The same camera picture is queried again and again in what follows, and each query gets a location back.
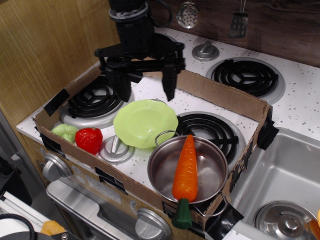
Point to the hanging silver slotted spatula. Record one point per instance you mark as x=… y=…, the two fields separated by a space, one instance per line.
x=239 y=22

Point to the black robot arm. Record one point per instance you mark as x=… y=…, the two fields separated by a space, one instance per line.
x=130 y=6

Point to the back right black burner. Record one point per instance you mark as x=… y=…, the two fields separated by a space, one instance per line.
x=253 y=76

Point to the silver stove knob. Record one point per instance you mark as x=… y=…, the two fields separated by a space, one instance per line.
x=205 y=52
x=114 y=151

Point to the silver sink drain cover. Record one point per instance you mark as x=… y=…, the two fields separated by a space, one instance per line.
x=284 y=220

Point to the silver front stove knob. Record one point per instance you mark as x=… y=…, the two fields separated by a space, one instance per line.
x=114 y=151

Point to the green toy broccoli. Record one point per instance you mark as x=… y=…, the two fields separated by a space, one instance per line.
x=65 y=131

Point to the right silver oven knob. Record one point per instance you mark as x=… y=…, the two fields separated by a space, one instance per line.
x=151 y=226

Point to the silver toy sink basin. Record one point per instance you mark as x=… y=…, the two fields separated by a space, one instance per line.
x=288 y=170

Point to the left silver oven knob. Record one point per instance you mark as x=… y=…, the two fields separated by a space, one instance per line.
x=55 y=168

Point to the orange object bottom left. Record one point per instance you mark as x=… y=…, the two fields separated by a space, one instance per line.
x=51 y=228

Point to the front right black burner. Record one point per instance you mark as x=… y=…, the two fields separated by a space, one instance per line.
x=216 y=129

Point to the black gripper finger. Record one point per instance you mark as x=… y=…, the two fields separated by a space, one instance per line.
x=169 y=81
x=120 y=83

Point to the silver back stove knob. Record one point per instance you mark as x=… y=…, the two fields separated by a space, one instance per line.
x=205 y=52

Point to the red toy strawberry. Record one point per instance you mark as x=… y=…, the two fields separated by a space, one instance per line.
x=89 y=139

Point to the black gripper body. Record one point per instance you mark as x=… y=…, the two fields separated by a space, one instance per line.
x=131 y=55

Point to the silver oven knob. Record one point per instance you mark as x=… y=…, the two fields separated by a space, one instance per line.
x=55 y=168
x=151 y=226

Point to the orange object in sink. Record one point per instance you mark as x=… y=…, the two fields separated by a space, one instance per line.
x=314 y=225

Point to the hanging silver skimmer ladle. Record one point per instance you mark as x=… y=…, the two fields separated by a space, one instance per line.
x=188 y=14

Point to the front left black burner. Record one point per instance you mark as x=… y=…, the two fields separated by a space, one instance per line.
x=96 y=105

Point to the silver oven door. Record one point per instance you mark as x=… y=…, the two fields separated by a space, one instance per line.
x=94 y=218

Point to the brown cardboard fence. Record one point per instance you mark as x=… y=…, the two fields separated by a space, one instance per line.
x=126 y=186

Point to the light green plastic plate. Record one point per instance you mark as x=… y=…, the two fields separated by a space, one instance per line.
x=144 y=123

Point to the orange toy carrot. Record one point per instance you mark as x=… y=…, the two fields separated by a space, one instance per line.
x=185 y=184

